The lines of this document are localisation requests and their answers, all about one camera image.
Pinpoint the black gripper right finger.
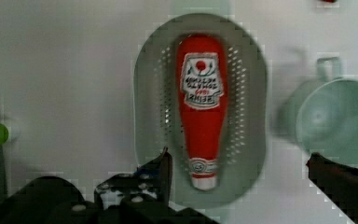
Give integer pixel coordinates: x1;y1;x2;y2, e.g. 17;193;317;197
306;153;358;224

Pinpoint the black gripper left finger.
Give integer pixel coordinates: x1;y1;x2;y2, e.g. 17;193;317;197
94;147;172;224

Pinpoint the red ketchup bottle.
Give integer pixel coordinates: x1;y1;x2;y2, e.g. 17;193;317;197
176;35;228;190

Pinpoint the green oval strainer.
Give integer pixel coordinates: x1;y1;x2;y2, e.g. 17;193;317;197
133;14;268;209

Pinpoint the green mug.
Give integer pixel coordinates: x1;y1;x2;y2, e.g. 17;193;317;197
277;57;358;165

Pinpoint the red strawberry toy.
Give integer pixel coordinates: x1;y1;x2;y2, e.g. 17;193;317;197
318;0;337;4

